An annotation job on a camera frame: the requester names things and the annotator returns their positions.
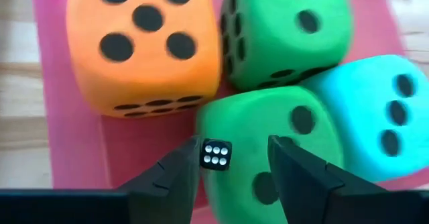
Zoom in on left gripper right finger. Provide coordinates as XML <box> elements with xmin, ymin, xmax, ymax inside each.
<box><xmin>267</xmin><ymin>135</ymin><xmax>386</xmax><ymax>224</ymax></box>

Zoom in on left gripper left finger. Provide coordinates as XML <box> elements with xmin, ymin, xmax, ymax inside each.
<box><xmin>117</xmin><ymin>135</ymin><xmax>202</xmax><ymax>224</ymax></box>

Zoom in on small black die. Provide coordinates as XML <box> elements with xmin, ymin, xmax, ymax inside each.
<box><xmin>200</xmin><ymin>138</ymin><xmax>233</xmax><ymax>171</ymax></box>

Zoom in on large green foam die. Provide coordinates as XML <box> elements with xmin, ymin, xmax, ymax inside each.
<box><xmin>196</xmin><ymin>85</ymin><xmax>345</xmax><ymax>224</ymax></box>
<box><xmin>219</xmin><ymin>0</ymin><xmax>353</xmax><ymax>91</ymax></box>

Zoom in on large orange foam die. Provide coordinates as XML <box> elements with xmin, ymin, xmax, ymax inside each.
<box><xmin>66</xmin><ymin>0</ymin><xmax>222</xmax><ymax>119</ymax></box>

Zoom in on large teal foam die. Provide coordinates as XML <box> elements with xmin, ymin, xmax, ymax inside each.
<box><xmin>301</xmin><ymin>54</ymin><xmax>429</xmax><ymax>183</ymax></box>

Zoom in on pink translucent plastic bin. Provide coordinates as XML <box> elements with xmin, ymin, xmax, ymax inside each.
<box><xmin>32</xmin><ymin>0</ymin><xmax>429</xmax><ymax>224</ymax></box>

